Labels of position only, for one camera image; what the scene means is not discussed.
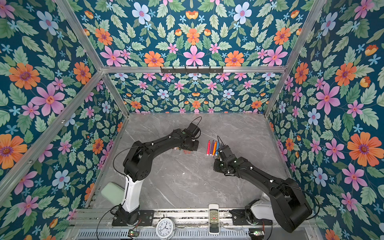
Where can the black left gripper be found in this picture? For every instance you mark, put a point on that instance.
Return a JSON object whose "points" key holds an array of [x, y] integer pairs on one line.
{"points": [[195, 147]]}

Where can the pink highlighter pen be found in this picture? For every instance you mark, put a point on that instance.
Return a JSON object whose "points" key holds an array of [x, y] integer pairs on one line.
{"points": [[208, 148]]}

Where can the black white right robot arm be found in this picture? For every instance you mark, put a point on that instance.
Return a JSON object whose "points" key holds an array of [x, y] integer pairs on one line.
{"points": [[282, 202]]}

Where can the orange highlighter pen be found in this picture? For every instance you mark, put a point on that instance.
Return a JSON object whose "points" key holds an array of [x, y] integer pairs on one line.
{"points": [[214, 148]]}

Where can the blue highlighter pen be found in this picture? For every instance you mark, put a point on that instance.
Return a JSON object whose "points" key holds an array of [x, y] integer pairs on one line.
{"points": [[217, 149]]}

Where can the black hook rail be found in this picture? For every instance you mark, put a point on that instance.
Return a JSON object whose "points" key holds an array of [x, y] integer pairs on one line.
{"points": [[191, 70]]}

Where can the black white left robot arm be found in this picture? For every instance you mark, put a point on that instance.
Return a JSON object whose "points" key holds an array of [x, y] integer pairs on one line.
{"points": [[138, 165]]}

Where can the white analog clock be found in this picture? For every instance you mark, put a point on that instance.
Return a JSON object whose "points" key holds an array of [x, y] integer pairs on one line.
{"points": [[165, 229]]}

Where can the pale green sponge block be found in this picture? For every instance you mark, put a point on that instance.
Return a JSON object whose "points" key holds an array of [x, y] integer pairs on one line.
{"points": [[113, 193]]}

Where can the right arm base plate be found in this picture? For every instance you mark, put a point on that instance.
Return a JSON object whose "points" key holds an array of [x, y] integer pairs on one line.
{"points": [[242, 217]]}

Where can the white remote control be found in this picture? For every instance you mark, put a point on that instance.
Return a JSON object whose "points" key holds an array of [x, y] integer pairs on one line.
{"points": [[214, 219]]}

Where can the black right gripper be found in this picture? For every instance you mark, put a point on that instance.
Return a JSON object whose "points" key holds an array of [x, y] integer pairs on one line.
{"points": [[216, 166]]}

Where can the purple highlighter pen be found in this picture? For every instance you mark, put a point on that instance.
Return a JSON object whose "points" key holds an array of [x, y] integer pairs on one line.
{"points": [[212, 147]]}

